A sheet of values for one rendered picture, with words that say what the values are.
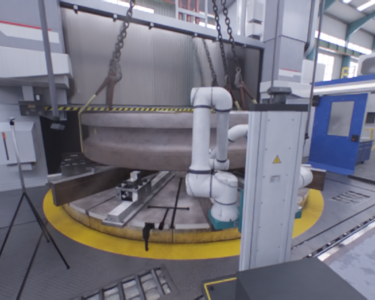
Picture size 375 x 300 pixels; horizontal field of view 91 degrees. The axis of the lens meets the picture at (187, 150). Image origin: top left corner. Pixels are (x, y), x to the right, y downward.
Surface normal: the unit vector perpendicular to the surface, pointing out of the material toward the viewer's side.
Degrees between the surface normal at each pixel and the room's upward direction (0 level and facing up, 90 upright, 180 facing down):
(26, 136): 90
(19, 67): 90
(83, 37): 90
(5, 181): 90
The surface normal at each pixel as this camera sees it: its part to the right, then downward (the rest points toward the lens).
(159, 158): -0.14, 0.19
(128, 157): -0.34, 0.18
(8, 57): 0.47, 0.17
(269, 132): 0.21, 0.19
